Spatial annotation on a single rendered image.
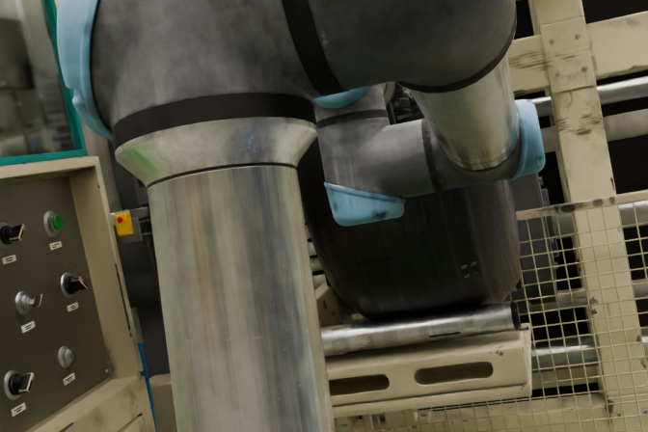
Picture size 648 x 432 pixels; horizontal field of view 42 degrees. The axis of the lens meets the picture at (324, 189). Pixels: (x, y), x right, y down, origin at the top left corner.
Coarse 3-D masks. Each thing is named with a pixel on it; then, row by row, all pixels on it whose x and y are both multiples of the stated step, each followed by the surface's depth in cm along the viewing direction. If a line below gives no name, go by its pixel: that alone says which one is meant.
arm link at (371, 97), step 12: (384, 84) 89; (324, 96) 81; (336, 96) 81; (348, 96) 81; (360, 96) 82; (372, 96) 83; (324, 108) 83; (336, 108) 83; (348, 108) 82; (360, 108) 82; (372, 108) 83; (384, 108) 85
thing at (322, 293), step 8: (320, 288) 157; (328, 288) 156; (320, 296) 150; (328, 296) 155; (336, 296) 160; (320, 304) 149; (328, 304) 154; (336, 304) 159; (320, 312) 148; (328, 312) 153; (336, 312) 158; (320, 320) 147; (328, 320) 152; (336, 320) 157; (344, 320) 163
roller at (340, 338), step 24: (432, 312) 131; (456, 312) 129; (480, 312) 127; (504, 312) 126; (336, 336) 133; (360, 336) 132; (384, 336) 131; (408, 336) 130; (432, 336) 129; (456, 336) 129
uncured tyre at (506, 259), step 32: (320, 160) 119; (320, 192) 120; (448, 192) 115; (480, 192) 116; (512, 192) 156; (320, 224) 122; (384, 224) 118; (416, 224) 118; (448, 224) 117; (480, 224) 118; (512, 224) 151; (320, 256) 127; (352, 256) 122; (384, 256) 121; (416, 256) 120; (448, 256) 120; (480, 256) 120; (512, 256) 127; (352, 288) 126; (384, 288) 125; (416, 288) 125; (448, 288) 125; (480, 288) 125; (512, 288) 135
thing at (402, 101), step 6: (396, 84) 101; (396, 90) 101; (402, 90) 101; (396, 96) 102; (402, 96) 102; (408, 96) 104; (390, 102) 96; (396, 102) 101; (402, 102) 101; (408, 102) 102; (396, 108) 101; (402, 108) 102; (408, 108) 103; (396, 114) 104; (402, 114) 105
